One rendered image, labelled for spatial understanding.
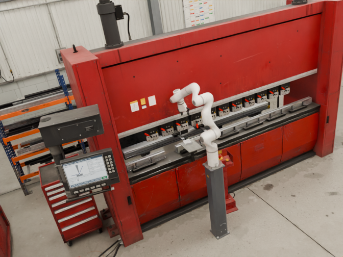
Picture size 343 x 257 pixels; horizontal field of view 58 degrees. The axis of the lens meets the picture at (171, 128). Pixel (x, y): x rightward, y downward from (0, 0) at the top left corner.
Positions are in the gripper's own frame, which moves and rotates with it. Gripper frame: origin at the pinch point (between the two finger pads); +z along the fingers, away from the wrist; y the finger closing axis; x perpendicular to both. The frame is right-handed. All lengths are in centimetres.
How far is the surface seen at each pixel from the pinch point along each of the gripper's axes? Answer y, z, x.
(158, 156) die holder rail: -37, 41, -31
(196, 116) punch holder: -2.1, 16.8, 20.6
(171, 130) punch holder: -21.8, 17.1, -8.8
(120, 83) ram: -35, -64, -38
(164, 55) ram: -6, -69, 9
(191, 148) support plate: -2.2, 42.3, -9.4
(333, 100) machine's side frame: 118, 95, 180
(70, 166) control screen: -28, -36, -137
